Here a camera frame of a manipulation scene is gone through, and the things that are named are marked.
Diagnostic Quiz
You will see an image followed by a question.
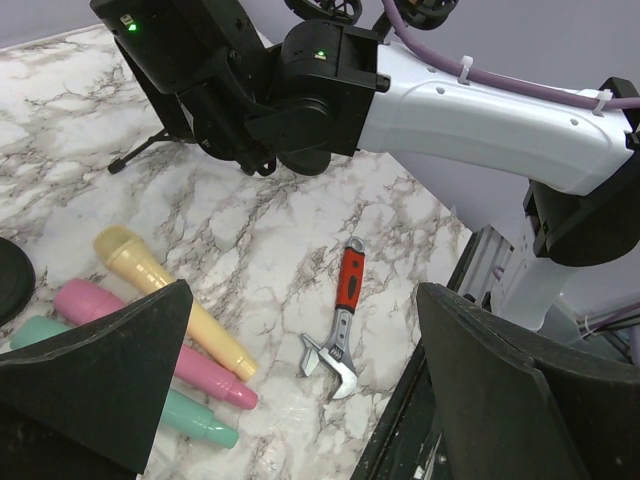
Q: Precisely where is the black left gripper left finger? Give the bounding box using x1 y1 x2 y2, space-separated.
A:
1 280 193 479

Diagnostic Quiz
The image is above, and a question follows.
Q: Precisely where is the aluminium mounting rail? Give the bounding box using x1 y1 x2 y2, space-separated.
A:
458 225 639 365

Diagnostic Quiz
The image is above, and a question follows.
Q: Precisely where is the red-handled adjustable wrench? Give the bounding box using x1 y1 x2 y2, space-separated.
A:
300 236 365 400

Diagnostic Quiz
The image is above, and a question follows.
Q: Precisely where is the mint green toy microphone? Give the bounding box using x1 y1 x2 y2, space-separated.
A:
9 315 239 449

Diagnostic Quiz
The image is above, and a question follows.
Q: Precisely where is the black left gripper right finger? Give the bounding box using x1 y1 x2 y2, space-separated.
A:
416 283 639 479

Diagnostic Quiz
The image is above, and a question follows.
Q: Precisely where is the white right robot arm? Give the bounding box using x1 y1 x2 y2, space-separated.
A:
91 1 639 331

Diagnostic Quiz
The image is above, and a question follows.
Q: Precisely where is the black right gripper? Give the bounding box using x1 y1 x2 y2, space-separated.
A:
89 1 276 175

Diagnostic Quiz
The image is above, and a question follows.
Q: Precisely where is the pink toy microphone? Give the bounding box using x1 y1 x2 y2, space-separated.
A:
53 279 258 410

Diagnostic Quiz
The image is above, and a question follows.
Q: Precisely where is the black round-base stand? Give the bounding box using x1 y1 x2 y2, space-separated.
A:
0 238 35 326

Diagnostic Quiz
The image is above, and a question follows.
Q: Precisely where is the yellow toy microphone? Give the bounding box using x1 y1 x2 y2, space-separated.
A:
93 225 258 381

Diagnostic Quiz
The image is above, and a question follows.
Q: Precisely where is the black tripod shock-mount stand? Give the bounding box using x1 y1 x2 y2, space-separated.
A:
108 1 362 174

